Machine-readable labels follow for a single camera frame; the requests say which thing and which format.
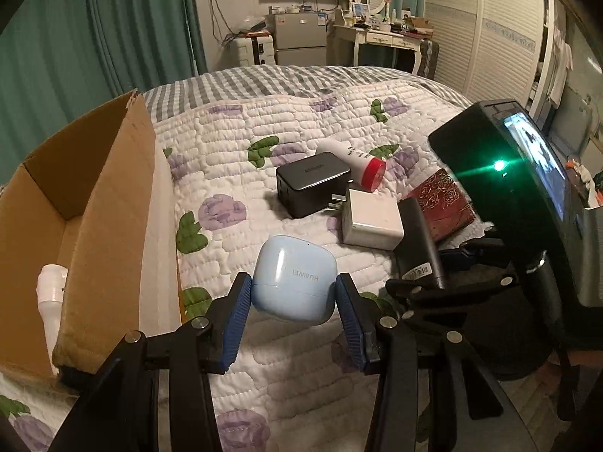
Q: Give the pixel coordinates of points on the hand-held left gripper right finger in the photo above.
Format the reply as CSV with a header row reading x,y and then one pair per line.
x,y
352,327

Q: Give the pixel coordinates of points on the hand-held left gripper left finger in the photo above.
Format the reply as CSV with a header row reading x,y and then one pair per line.
x,y
234,325

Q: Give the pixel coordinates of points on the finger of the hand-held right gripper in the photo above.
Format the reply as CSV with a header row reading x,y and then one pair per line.
x,y
476,249
424,294

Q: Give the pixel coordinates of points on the dark grey power bank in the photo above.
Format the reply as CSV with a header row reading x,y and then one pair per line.
x,y
415,235

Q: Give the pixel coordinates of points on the light blue earbuds case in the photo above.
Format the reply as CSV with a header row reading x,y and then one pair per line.
x,y
294,282

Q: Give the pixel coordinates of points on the cardboard box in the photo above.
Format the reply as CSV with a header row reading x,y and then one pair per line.
x,y
108,226

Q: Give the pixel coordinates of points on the red patterned wallet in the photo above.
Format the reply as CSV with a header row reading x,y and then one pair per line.
x,y
447,202

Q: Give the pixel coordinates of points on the white charger block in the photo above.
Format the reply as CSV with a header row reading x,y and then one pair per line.
x,y
372,221

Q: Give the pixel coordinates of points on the white hanging garment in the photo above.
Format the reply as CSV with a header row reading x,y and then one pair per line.
x,y
561,68

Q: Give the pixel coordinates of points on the black charger block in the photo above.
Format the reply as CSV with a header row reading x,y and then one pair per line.
x,y
311,183

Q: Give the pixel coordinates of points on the white tube with red cap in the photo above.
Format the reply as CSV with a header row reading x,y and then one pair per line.
x,y
351,160

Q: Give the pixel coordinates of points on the dark suitcase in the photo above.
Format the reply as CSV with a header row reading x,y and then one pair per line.
x,y
427,59

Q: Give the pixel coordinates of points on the floral quilted blanket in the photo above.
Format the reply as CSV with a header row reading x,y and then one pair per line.
x,y
226,160

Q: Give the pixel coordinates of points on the white louvered wardrobe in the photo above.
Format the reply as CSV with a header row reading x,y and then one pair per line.
x,y
490,19

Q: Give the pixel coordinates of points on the white plastic bottle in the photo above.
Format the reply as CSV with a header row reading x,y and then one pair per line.
x,y
51,301

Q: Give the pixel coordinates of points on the white dressing table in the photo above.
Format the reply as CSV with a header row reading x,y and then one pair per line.
x,y
377,37

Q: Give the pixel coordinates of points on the grey checkered bed sheet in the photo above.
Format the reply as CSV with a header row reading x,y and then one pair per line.
x,y
282,80

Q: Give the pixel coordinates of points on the small silver fridge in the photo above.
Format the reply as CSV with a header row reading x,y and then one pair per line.
x,y
301,37

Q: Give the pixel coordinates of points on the white suitcase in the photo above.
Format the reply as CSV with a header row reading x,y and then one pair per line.
x,y
252,52

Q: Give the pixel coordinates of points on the teal curtain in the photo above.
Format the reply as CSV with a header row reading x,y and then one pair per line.
x,y
94,33

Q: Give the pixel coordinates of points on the small picture frame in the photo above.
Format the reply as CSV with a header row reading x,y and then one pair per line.
x,y
361,12

